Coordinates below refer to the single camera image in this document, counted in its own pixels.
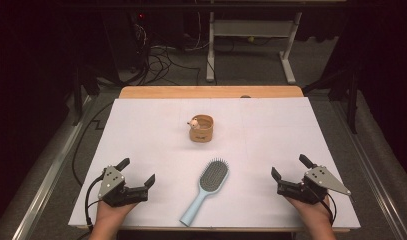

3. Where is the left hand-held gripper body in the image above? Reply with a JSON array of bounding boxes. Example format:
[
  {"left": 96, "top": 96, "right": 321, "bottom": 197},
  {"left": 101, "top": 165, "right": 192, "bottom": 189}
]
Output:
[{"left": 97, "top": 165, "right": 149, "bottom": 208}]

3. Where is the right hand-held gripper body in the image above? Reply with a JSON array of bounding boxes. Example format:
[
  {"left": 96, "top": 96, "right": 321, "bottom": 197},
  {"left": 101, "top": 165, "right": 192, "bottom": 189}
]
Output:
[{"left": 276, "top": 165, "right": 352, "bottom": 205}]

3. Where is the light blue hairbrush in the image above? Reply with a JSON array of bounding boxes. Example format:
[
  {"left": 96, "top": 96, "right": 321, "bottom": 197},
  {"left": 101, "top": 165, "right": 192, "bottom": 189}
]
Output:
[{"left": 179, "top": 157, "right": 231, "bottom": 228}]

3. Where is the brown round cup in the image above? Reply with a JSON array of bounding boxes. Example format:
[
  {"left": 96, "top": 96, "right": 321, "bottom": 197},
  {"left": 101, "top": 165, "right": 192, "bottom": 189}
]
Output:
[{"left": 189, "top": 114, "right": 215, "bottom": 144}]

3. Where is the person's left hand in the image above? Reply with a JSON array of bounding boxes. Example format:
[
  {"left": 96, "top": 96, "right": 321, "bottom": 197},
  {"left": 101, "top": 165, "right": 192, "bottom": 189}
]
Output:
[{"left": 94, "top": 199, "right": 139, "bottom": 232}]

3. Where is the person's right hand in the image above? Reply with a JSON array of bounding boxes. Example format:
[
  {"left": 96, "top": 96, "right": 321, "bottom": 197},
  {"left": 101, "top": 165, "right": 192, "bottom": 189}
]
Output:
[{"left": 284, "top": 194, "right": 333, "bottom": 232}]

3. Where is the white table cover board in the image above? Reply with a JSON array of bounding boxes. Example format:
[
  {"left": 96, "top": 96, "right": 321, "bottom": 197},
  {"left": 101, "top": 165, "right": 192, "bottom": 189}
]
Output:
[{"left": 68, "top": 97, "right": 362, "bottom": 230}]

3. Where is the small white bear figurine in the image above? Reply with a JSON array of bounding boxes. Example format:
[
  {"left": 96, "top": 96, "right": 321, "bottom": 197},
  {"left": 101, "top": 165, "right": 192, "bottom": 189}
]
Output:
[{"left": 186, "top": 117, "right": 202, "bottom": 131}]

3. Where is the black metal stand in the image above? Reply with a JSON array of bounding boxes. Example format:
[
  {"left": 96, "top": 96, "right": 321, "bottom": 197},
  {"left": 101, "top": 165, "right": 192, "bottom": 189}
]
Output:
[
  {"left": 71, "top": 64, "right": 103, "bottom": 127},
  {"left": 302, "top": 63, "right": 363, "bottom": 135}
]

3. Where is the wooden table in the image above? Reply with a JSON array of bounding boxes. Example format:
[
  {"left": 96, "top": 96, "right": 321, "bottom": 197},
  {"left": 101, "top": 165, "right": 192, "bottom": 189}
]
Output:
[{"left": 76, "top": 85, "right": 351, "bottom": 233}]

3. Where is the dark computer tower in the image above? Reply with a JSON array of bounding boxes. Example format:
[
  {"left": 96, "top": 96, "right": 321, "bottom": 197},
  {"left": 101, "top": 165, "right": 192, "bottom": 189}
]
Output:
[{"left": 125, "top": 9, "right": 152, "bottom": 73}]

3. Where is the left hand-held gripper cable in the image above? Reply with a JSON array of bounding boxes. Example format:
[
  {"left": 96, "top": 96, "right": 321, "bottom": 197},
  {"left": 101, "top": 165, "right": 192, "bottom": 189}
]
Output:
[{"left": 84, "top": 175, "right": 106, "bottom": 234}]

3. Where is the hand-held gripper cable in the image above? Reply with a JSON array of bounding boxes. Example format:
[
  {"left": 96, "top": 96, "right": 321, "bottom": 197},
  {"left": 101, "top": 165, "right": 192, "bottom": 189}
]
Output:
[
  {"left": 319, "top": 190, "right": 338, "bottom": 227},
  {"left": 84, "top": 175, "right": 106, "bottom": 234}
]

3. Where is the right hand-held gripper cable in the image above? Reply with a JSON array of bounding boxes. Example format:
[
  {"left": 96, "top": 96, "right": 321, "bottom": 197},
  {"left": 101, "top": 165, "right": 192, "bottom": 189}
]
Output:
[{"left": 319, "top": 190, "right": 338, "bottom": 227}]

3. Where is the black floor cable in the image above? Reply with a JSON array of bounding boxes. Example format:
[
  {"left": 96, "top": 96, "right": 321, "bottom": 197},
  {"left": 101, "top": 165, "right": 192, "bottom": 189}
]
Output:
[{"left": 71, "top": 99, "right": 116, "bottom": 188}]

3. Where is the aluminium floor rail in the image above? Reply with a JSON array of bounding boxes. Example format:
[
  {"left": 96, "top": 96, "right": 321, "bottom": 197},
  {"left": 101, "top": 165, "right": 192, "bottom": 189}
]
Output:
[
  {"left": 10, "top": 95, "right": 94, "bottom": 240},
  {"left": 330, "top": 99, "right": 407, "bottom": 240}
]

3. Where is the tangle of black cables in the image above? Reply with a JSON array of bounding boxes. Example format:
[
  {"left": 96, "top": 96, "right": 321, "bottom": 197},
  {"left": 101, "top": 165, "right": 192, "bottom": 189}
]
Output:
[{"left": 132, "top": 23, "right": 204, "bottom": 87}]

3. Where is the white metal table frame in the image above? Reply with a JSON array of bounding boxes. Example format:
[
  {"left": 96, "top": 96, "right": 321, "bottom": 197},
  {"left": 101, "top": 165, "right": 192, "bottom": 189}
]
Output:
[{"left": 205, "top": 0, "right": 304, "bottom": 85}]

